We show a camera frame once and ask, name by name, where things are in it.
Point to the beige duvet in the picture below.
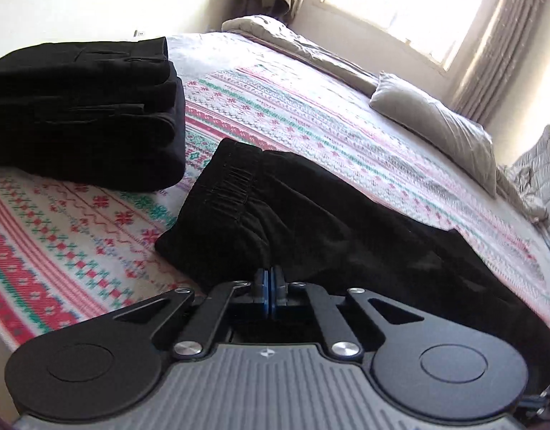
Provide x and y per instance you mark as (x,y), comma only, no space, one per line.
(302,47)

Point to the beige curtain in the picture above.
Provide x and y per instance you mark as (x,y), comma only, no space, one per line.
(499,49)

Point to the beige pillow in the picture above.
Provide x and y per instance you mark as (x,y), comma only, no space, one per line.
(440,125)

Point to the red green patterned blanket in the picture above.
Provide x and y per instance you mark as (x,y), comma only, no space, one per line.
(302,112)

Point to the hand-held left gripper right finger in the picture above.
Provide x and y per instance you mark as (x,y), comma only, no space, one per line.
(277,293)

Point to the window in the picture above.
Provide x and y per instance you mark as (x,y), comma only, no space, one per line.
(405,4)

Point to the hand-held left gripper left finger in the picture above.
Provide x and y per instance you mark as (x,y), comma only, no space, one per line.
(264,293)

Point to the folded black pants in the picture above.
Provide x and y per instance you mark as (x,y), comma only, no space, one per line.
(78,98)
(78,60)
(87,148)

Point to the grey quilted blanket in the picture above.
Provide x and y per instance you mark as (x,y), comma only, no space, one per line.
(537,170)

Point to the black pants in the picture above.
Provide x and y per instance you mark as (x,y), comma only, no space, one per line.
(328,228)
(78,98)
(87,148)
(78,60)

